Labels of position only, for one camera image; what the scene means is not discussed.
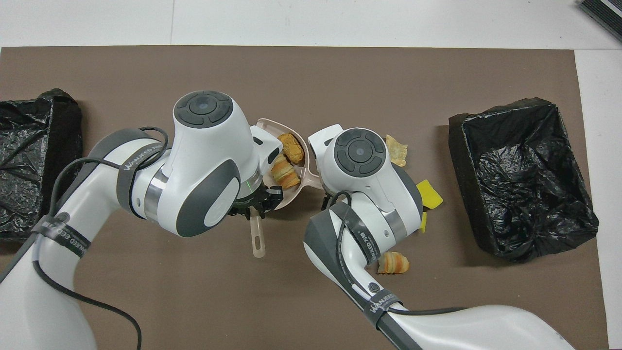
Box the brown bread roll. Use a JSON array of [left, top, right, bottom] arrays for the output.
[[277, 133, 306, 165]]

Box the brown table mat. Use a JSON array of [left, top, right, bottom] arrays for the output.
[[0, 45, 609, 350]]

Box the beige brush with black bristles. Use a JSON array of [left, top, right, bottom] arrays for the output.
[[250, 216, 267, 259]]

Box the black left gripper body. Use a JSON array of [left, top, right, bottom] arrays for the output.
[[230, 191, 269, 219]]

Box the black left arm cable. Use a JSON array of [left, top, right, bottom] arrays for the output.
[[0, 126, 169, 350]]

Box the pale striped bread chunk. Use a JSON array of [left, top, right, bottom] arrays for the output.
[[270, 153, 301, 190]]

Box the orange striped croissant piece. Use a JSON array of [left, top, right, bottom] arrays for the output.
[[377, 251, 410, 275]]

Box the beige plastic dustpan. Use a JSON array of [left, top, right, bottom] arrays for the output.
[[256, 118, 324, 211]]

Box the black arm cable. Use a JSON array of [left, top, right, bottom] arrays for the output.
[[0, 126, 169, 350], [321, 191, 467, 316]]

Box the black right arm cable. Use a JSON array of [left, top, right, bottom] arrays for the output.
[[321, 191, 467, 316]]

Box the bin lined with black bag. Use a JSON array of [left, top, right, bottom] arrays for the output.
[[0, 88, 84, 244], [448, 97, 599, 263]]

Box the dark ribbed device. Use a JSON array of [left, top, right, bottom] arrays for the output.
[[577, 0, 622, 42]]

